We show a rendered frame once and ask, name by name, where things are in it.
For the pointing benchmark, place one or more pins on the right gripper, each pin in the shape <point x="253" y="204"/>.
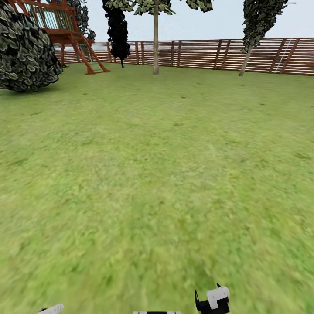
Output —
<point x="205" y="308"/>

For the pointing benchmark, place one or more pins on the bush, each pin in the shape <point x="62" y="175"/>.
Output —
<point x="27" y="55"/>

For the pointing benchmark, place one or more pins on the tree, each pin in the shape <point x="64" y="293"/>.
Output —
<point x="154" y="7"/>
<point x="118" y="33"/>
<point x="81" y="18"/>
<point x="260" y="16"/>

